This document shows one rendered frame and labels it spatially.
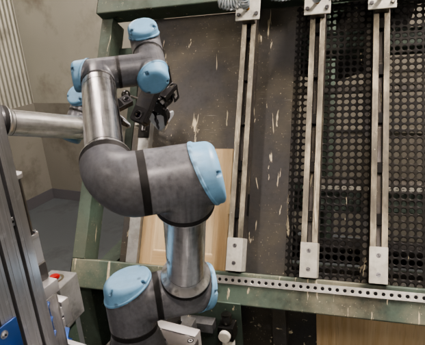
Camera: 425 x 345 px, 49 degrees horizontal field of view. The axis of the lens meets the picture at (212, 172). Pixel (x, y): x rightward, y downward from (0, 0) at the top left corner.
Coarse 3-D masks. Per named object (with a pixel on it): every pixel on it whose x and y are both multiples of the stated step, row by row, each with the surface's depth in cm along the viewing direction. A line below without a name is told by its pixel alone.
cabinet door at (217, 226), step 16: (224, 160) 189; (224, 176) 187; (224, 208) 185; (144, 224) 194; (160, 224) 192; (208, 224) 186; (224, 224) 184; (144, 240) 193; (160, 240) 191; (208, 240) 185; (224, 240) 182; (144, 256) 191; (160, 256) 189; (208, 256) 183; (224, 256) 181
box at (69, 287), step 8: (56, 272) 182; (64, 272) 182; (72, 272) 181; (64, 280) 176; (72, 280) 178; (64, 288) 174; (72, 288) 178; (72, 296) 179; (80, 296) 184; (72, 304) 179; (80, 304) 184; (72, 312) 179; (80, 312) 184; (72, 320) 179
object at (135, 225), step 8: (152, 128) 202; (152, 136) 202; (144, 144) 199; (152, 144) 202; (136, 224) 193; (136, 232) 192; (128, 240) 193; (136, 240) 192; (128, 248) 192; (136, 248) 191; (128, 256) 191; (136, 256) 190
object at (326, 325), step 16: (320, 320) 193; (336, 320) 191; (352, 320) 188; (368, 320) 186; (320, 336) 195; (336, 336) 193; (352, 336) 191; (368, 336) 189; (384, 336) 186; (400, 336) 184; (416, 336) 182
